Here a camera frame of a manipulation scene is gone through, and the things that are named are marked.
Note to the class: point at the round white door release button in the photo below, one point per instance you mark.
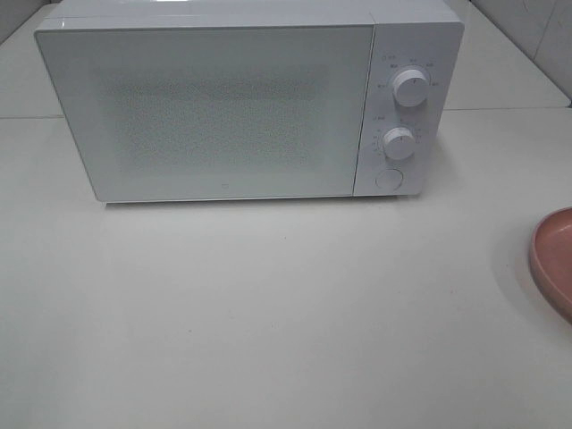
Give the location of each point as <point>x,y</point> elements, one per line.
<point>389,180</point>

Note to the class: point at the pink round plate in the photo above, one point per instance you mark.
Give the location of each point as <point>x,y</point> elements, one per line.
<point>549,257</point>

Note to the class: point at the lower white microwave knob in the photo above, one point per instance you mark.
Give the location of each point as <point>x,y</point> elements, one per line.
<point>399,143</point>

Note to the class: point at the white microwave knob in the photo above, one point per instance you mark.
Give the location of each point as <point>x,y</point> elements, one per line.
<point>410,87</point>
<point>399,143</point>

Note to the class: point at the upper white microwave knob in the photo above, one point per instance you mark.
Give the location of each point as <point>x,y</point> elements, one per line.
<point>410,87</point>

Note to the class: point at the white microwave oven body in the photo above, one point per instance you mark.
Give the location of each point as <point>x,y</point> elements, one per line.
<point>421,34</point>

